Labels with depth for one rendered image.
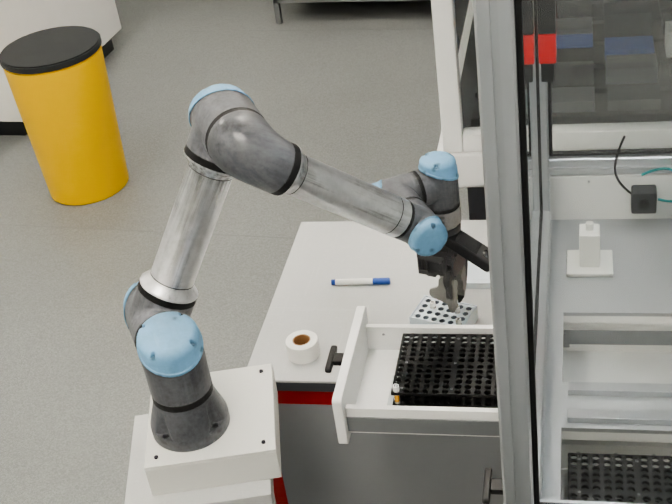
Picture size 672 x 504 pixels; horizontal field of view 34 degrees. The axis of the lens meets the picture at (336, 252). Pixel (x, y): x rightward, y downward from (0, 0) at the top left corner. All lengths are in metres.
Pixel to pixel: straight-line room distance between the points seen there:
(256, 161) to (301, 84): 3.56
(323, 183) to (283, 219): 2.41
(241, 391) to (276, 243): 2.02
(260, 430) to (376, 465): 0.43
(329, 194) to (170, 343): 0.39
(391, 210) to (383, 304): 0.53
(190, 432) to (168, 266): 0.31
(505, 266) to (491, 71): 0.25
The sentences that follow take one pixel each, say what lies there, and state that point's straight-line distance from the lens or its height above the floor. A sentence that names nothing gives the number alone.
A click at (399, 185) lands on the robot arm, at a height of 1.15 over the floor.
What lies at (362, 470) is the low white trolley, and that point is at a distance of 2.49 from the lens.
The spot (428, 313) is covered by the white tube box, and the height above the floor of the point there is 0.79.
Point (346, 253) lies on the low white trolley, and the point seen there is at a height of 0.76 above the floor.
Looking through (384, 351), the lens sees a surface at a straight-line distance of 2.24.
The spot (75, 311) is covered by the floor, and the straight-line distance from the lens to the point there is 4.09.
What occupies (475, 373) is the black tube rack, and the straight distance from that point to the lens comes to 2.07.
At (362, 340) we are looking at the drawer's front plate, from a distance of 2.19.
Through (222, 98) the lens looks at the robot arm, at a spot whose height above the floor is 1.43.
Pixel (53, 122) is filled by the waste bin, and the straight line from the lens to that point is 4.55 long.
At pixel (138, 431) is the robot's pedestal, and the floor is 0.76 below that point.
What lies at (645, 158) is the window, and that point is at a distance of 1.22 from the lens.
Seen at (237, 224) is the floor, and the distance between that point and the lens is 4.35.
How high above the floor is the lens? 2.24
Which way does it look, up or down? 33 degrees down
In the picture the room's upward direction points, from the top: 9 degrees counter-clockwise
